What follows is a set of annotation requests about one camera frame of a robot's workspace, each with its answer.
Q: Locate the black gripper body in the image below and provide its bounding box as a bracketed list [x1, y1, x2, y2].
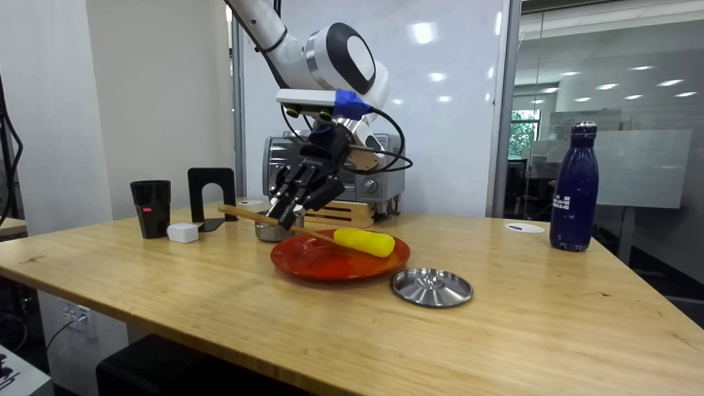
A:
[296, 119, 357, 185]

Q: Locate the wooden slotted spatula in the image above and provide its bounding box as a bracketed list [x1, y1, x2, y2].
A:
[215, 202, 348, 254]

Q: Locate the yellow corn cob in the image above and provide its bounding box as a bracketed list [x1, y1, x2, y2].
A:
[333, 225, 399, 262]

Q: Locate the dark blue water bottle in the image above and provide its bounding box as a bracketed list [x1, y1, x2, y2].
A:
[547, 121, 600, 255]

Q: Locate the wooden slatted stand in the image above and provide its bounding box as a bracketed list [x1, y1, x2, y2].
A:
[270, 193, 376, 234]

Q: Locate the small steel pot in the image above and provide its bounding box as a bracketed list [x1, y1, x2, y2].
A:
[254, 209, 309, 246]

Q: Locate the grey toaster oven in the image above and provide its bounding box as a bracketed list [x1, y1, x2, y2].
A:
[261, 131, 407, 218]

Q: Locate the red round plate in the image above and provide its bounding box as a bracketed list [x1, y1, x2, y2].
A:
[269, 226, 414, 287]

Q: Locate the black metal bookend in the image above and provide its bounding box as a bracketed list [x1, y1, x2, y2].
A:
[184, 166, 241, 236]

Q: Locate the small white box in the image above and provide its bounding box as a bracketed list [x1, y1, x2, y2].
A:
[165, 222, 203, 246]

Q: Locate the large white whiteboard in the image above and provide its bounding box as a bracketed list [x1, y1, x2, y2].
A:
[231, 0, 524, 221]

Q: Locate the black tumbler cup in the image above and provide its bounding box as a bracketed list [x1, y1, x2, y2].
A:
[127, 178, 175, 242]

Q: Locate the steel pot lid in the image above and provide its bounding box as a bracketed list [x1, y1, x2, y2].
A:
[389, 266, 476, 311]

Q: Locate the frosted glass board on stand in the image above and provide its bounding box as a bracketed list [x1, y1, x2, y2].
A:
[591, 127, 693, 266]

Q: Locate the white wrist camera blue end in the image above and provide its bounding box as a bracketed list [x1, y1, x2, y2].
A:
[275, 86, 376, 123]

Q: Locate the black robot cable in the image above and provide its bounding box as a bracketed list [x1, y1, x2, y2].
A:
[277, 102, 415, 177]

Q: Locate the white table cable grommet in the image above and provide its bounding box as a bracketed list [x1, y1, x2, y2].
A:
[503, 221, 545, 237]

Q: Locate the white wall power outlet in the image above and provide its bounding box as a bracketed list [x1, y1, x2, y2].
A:
[61, 303, 94, 340]

